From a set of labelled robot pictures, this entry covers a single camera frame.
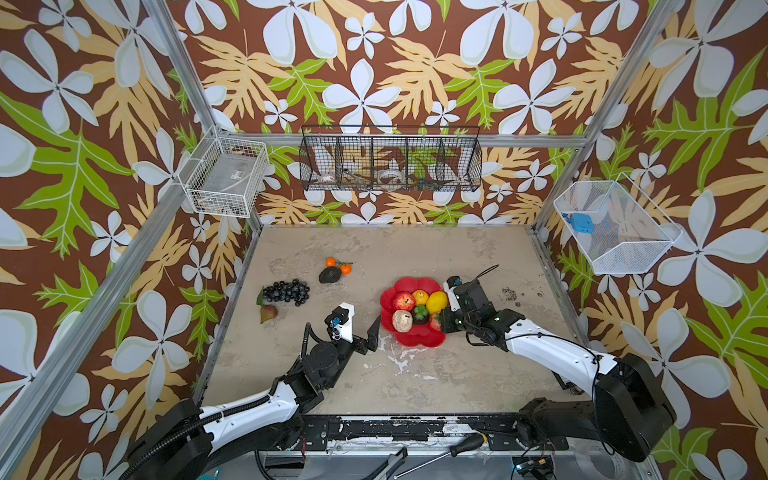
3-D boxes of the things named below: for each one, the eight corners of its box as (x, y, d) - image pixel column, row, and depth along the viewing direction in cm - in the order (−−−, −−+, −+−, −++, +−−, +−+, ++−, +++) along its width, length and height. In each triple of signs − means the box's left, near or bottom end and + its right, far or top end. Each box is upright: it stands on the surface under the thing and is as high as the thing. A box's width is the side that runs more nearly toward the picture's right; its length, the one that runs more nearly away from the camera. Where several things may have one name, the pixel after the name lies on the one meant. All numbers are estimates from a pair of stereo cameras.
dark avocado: (319, 284, 105) (317, 277, 102) (321, 273, 108) (319, 266, 105) (340, 284, 105) (339, 277, 102) (341, 273, 108) (340, 266, 105)
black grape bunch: (263, 306, 99) (259, 300, 96) (269, 286, 104) (266, 280, 101) (306, 306, 99) (304, 300, 96) (310, 286, 104) (308, 280, 101)
